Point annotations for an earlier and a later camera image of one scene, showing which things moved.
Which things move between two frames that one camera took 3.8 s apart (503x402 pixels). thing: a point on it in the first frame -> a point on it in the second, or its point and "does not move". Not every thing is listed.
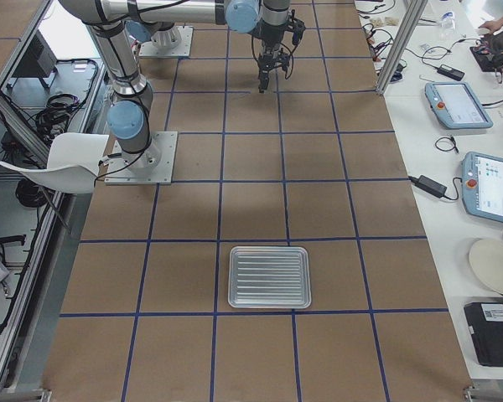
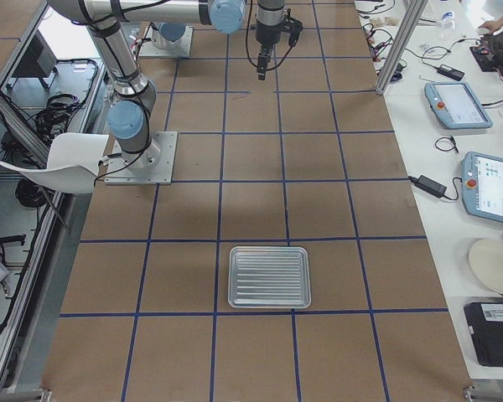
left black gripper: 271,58 -> 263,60
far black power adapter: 451,73 does not move
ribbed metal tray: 269,277 does not move
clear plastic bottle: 448,24 does not move
